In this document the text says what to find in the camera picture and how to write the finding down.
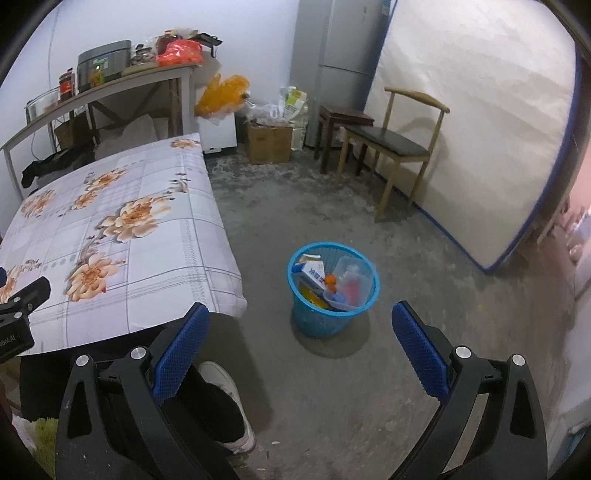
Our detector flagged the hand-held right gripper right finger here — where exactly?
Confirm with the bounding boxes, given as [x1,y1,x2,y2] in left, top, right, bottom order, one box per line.
[392,300,549,480]

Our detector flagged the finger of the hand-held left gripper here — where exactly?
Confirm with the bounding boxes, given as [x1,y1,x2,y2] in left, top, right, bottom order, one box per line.
[0,276,51,319]

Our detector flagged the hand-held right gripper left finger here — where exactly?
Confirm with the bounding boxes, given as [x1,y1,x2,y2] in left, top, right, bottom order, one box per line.
[54,302,218,480]

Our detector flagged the blue plastic waste basket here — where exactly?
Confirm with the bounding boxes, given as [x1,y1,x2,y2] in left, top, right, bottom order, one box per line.
[287,242,380,337]

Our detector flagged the blue and white carton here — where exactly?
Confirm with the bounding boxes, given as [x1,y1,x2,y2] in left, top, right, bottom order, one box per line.
[295,261,326,289]

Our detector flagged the person's white shoe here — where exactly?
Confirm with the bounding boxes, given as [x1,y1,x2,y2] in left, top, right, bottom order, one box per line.
[198,361,257,454]

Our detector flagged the table with floral tablecloth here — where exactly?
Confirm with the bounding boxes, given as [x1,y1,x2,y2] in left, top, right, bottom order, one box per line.
[0,133,247,356]

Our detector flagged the beige fluffy cloth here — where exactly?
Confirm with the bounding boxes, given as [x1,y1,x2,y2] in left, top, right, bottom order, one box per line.
[14,413,58,467]

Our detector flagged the black bag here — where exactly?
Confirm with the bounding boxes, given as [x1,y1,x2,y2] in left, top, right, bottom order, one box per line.
[22,143,98,188]

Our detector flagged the small brown box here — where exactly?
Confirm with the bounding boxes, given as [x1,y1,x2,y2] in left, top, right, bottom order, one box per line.
[54,120,77,149]

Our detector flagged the clear glass container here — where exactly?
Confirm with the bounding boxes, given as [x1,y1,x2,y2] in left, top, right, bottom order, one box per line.
[25,88,61,118]

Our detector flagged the wooden chair with dark seat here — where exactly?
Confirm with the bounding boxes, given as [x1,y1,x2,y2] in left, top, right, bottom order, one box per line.
[337,87,450,220]

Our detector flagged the white cabinet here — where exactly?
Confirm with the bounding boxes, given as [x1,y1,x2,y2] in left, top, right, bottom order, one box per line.
[201,108,238,155]

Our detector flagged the cardboard box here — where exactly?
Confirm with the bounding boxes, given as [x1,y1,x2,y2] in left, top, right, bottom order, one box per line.
[245,119,294,164]

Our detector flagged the beige mattress with blue edge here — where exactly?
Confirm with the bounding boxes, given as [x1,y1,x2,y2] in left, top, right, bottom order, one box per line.
[365,0,583,274]

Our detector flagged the grey side table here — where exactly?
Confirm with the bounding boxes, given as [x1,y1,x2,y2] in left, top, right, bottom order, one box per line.
[0,62,199,201]

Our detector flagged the grey rice cooker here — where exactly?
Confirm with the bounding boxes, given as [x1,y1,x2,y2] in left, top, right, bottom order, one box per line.
[76,40,132,90]

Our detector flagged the dark wooden stool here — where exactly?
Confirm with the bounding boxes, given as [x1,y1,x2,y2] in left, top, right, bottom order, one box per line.
[315,104,376,175]

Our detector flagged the yellow plastic bag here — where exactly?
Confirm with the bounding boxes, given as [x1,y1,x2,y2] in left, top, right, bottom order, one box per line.
[194,73,251,118]

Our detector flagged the pile of clear plastic bags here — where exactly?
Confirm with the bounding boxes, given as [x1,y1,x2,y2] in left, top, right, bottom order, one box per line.
[247,85,310,127]

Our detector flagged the dark glass jars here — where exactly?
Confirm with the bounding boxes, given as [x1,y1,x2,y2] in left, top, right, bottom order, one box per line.
[130,44,158,65]

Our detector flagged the orange-red plastic bag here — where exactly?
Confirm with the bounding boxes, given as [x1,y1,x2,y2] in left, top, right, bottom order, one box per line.
[157,39,205,68]

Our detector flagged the black tray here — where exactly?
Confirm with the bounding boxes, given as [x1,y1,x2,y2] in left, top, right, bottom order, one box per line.
[191,32,223,58]

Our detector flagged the grey refrigerator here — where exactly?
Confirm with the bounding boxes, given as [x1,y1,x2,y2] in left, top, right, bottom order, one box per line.
[290,0,393,151]

